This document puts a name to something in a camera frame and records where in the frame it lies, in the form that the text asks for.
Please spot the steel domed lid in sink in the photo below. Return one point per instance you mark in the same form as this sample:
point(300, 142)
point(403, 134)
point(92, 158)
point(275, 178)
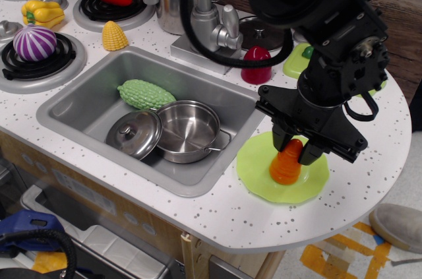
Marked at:
point(136, 133)

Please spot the silver toy faucet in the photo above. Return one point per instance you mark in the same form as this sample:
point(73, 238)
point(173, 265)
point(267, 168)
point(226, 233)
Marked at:
point(218, 31)

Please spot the light green plastic plate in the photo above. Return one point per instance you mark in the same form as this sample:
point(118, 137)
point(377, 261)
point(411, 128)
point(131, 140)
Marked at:
point(253, 168)

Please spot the blue clamp handle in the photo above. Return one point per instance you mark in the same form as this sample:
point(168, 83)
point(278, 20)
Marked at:
point(29, 220)

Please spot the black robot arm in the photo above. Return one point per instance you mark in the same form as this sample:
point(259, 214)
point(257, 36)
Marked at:
point(349, 61)

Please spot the yellow toy corn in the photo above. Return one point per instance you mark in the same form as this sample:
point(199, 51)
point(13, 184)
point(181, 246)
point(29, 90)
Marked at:
point(113, 37)

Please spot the orange toy carrot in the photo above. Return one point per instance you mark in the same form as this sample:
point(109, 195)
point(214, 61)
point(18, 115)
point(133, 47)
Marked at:
point(285, 168)

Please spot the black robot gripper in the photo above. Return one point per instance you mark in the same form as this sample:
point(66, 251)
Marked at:
point(327, 129)

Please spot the grey toy sink basin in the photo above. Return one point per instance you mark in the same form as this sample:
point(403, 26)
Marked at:
point(90, 112)

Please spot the purple striped toy onion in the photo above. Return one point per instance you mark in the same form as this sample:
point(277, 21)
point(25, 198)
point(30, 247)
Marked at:
point(34, 43)

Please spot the yellow toy bell pepper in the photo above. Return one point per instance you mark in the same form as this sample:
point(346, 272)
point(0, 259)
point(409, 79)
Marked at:
point(42, 13)

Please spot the steel flat pot lid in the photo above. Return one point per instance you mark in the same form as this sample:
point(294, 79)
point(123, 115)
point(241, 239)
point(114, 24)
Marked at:
point(258, 33)

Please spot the green toy bitter gourd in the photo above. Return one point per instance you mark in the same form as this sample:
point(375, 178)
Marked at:
point(141, 94)

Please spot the front left stove burner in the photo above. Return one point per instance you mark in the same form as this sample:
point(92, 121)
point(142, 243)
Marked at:
point(28, 77)

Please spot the middle stove burner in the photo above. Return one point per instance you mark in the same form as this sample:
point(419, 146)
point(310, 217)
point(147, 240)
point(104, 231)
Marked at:
point(92, 15)

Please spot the green plastic cutting board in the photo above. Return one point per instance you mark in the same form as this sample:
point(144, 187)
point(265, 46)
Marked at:
point(296, 64)

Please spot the dark red toy pepper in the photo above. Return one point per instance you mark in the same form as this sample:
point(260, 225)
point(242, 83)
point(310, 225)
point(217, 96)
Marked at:
point(257, 75)

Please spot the grey shoe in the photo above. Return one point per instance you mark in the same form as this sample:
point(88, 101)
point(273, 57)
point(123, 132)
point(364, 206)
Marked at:
point(398, 225)

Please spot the wooden toy kitchen cabinet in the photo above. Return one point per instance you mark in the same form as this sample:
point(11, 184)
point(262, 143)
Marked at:
point(84, 203)

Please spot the steel saucepan in sink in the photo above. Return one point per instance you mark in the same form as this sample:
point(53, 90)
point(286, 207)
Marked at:
point(190, 131)

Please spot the purple toy eggplant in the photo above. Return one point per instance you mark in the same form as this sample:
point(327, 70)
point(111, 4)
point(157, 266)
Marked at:
point(307, 52)

